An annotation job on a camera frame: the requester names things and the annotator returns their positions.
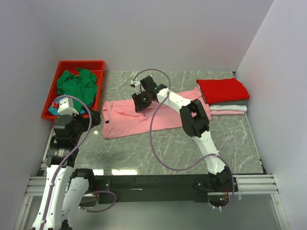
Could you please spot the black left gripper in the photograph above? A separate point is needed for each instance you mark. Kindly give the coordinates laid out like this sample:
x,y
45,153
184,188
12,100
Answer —
x,y
86,120

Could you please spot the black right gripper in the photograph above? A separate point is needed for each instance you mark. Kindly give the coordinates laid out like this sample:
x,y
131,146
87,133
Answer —
x,y
138,105

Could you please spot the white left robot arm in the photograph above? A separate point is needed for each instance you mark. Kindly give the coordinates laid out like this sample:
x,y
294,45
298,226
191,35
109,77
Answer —
x,y
65,186

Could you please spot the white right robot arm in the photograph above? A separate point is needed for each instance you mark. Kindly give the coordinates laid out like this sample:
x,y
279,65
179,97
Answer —
x,y
195,124

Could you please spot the blue t shirt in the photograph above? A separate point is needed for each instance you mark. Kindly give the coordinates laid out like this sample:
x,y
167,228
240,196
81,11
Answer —
x,y
53,111

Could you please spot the green t shirt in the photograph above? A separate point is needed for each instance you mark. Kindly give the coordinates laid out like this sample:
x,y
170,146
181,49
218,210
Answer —
x,y
82,86

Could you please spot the red plastic bin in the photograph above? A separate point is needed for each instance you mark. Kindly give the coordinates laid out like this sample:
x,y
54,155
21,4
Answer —
x,y
95,66

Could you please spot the folded red t shirt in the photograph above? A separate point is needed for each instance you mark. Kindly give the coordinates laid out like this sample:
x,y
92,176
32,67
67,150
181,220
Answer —
x,y
224,90

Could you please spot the folded grey t shirt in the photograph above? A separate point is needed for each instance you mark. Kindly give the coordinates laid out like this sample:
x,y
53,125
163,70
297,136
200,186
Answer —
x,y
230,102

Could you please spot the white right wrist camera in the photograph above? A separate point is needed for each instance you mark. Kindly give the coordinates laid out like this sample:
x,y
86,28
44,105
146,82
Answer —
x,y
136,85

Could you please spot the aluminium frame rail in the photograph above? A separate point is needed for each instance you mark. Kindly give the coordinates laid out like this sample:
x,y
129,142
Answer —
x,y
133,155

